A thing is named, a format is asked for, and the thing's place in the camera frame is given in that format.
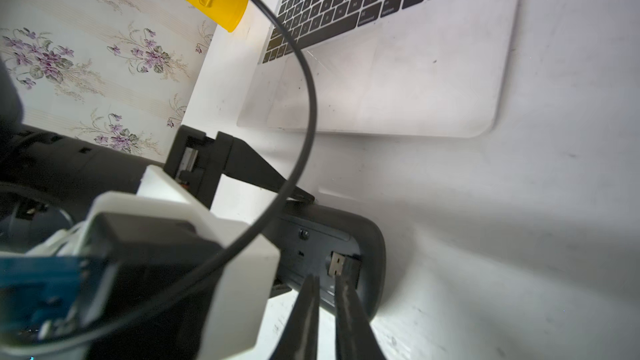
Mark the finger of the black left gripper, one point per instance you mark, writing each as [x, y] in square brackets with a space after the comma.
[241, 162]

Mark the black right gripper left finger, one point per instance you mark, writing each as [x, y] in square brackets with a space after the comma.
[300, 335]

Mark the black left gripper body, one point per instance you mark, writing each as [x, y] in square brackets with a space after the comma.
[197, 162]

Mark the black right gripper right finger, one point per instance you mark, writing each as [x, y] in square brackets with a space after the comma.
[354, 336]

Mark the small usb mouse receiver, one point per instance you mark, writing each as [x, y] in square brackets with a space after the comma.
[336, 264]

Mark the black wireless mouse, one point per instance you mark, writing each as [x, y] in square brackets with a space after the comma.
[307, 234]

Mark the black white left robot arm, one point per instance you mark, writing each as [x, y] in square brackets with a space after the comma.
[49, 181]

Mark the silver laptop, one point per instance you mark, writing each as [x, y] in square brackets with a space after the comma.
[425, 68]

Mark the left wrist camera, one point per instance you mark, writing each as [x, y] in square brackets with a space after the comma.
[147, 275]

